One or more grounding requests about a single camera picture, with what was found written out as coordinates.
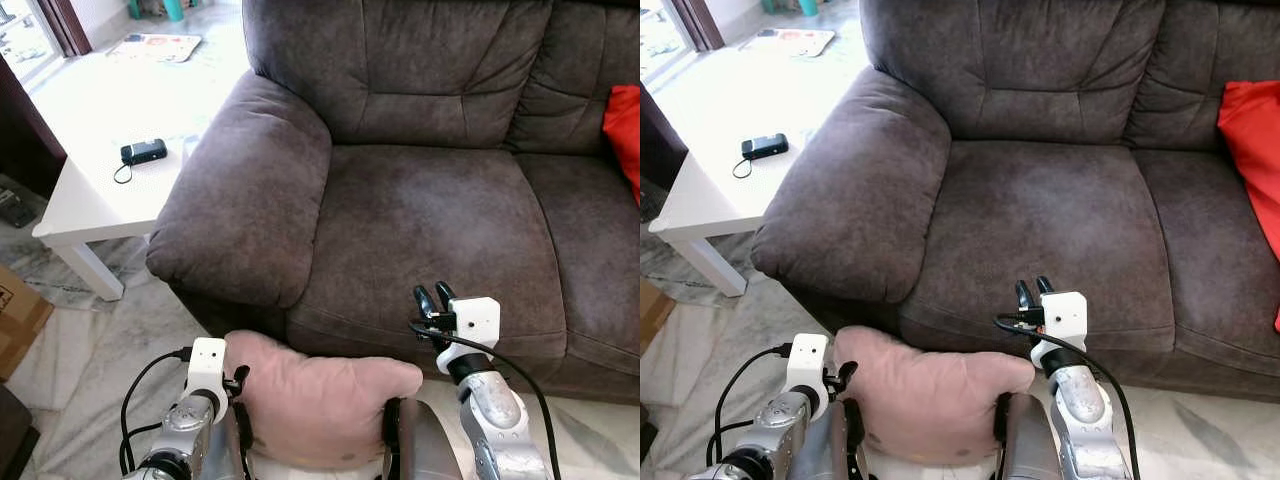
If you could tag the pink pillow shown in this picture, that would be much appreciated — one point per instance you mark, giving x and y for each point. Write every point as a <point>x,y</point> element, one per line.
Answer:
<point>920,400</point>
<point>310,400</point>

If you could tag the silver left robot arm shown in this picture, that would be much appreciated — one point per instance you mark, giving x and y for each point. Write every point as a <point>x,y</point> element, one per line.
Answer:
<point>185,425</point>
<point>780,420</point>

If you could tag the dark brown door frame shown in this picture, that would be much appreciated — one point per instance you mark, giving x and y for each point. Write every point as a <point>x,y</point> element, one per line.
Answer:
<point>68,25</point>
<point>697,22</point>

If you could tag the dark brown fabric sofa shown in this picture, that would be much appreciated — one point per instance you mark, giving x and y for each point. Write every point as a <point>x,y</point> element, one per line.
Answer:
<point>1040,220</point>
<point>430,220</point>

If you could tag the brown cardboard box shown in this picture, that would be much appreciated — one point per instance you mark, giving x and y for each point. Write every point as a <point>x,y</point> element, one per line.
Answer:
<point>20,320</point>
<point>655,310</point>

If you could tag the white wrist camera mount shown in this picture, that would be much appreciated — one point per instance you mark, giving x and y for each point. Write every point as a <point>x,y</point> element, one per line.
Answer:
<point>1065,313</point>
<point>478,318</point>
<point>806,358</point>
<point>207,362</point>

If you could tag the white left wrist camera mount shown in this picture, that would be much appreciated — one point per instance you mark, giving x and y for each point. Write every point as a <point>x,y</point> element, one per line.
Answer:
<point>806,358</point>
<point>207,362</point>

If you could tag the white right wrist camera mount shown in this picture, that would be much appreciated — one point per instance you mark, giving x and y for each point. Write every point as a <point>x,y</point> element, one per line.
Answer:
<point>1065,313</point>
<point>478,318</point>

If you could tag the red pillow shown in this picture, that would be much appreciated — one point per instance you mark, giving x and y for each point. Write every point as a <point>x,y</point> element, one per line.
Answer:
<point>1255,140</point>
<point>625,130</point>

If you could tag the dark brown cabinet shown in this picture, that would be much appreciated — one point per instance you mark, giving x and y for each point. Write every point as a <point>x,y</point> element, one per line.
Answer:
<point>25,140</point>
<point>660,145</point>

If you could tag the white side table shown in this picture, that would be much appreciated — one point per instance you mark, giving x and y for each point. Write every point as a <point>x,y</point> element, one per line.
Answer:
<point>90,200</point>
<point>710,195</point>

